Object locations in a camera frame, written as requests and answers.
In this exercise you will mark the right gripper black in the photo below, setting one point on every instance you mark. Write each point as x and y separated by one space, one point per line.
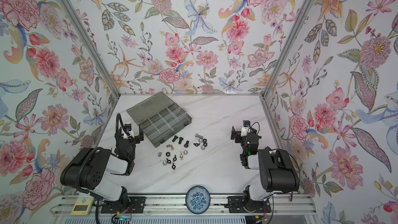
235 134

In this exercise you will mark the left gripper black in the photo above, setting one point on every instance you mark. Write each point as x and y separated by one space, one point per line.
137 135

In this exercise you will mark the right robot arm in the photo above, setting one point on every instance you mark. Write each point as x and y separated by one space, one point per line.
276 170

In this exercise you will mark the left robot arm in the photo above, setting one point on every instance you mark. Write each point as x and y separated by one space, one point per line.
86 172

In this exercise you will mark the grey plastic organizer box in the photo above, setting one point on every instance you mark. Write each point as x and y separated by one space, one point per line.
159 118

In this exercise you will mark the blue white patterned plate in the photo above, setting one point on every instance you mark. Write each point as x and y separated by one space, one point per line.
198 200

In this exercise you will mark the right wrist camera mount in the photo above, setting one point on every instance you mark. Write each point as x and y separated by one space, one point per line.
245 128

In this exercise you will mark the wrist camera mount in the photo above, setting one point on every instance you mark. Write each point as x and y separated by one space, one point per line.
245 128
128 133

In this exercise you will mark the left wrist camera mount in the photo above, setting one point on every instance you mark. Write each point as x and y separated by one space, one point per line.
128 133

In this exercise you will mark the yellow green device on rail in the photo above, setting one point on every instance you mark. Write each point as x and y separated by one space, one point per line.
83 205

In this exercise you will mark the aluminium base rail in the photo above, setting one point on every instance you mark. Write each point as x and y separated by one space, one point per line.
175 205

